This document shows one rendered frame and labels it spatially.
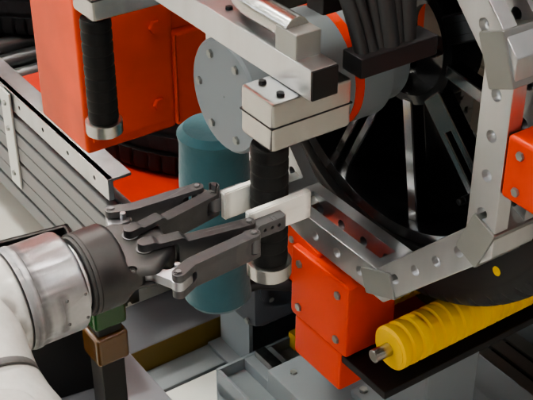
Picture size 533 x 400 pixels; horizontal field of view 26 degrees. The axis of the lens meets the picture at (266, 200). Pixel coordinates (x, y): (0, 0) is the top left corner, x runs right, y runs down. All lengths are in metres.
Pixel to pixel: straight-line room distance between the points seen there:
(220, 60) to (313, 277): 0.37
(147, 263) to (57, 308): 0.09
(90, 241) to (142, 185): 1.19
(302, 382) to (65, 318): 0.87
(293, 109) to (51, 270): 0.25
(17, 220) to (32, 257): 1.64
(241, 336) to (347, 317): 0.60
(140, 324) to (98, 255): 1.09
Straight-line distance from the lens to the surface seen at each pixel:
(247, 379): 1.92
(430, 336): 1.42
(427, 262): 1.28
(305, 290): 1.50
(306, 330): 1.53
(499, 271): 1.33
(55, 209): 2.25
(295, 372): 1.81
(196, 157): 1.38
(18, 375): 0.90
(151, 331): 2.05
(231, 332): 2.04
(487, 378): 1.83
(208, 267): 1.00
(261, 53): 1.06
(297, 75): 1.02
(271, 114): 1.01
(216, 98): 1.25
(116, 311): 1.27
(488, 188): 1.16
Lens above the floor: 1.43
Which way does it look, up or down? 33 degrees down
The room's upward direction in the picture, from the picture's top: straight up
